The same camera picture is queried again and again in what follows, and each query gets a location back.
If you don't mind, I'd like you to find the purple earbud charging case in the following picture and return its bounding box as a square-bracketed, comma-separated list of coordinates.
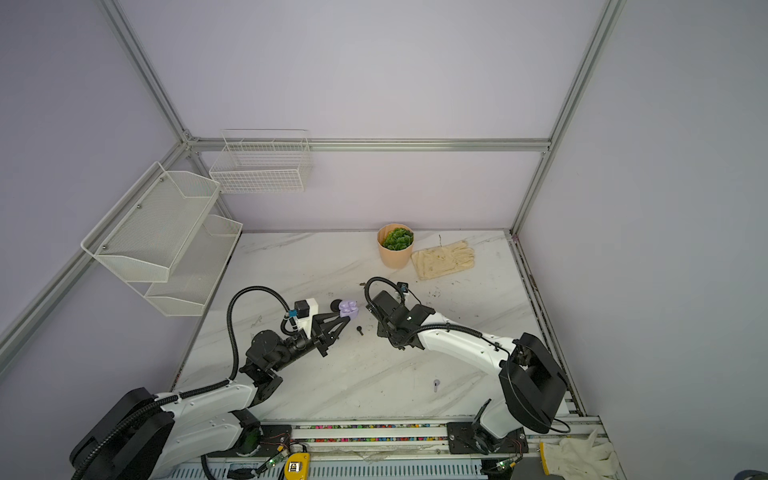
[338, 300, 359, 320]

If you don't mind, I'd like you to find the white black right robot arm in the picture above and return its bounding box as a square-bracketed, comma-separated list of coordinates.
[365, 291, 568, 440]

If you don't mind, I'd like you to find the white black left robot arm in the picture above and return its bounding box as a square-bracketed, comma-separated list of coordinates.
[70, 286, 359, 479]

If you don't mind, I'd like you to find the orange pot with green plant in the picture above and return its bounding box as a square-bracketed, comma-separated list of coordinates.
[377, 224, 414, 270]

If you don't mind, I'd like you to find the white mesh lower shelf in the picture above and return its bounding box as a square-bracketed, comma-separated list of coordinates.
[144, 215, 242, 317]

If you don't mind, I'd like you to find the white mesh shelf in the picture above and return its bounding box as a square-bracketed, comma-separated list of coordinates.
[81, 162, 221, 283]
[144, 215, 242, 317]

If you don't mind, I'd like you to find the yellow tag box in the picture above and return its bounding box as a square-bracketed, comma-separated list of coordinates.
[283, 452, 310, 480]

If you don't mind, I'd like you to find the white mesh upper shelf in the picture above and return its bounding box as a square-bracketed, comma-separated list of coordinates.
[81, 162, 221, 283]

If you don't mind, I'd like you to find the white glove yellow cuff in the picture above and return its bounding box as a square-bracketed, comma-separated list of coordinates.
[539, 430, 620, 480]

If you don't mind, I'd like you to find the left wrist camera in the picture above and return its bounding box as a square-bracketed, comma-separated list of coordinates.
[289, 298, 319, 338]

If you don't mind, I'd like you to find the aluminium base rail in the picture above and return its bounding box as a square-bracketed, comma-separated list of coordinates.
[235, 416, 608, 459]

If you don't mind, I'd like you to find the white wire basket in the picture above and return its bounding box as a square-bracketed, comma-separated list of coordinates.
[209, 129, 314, 194]

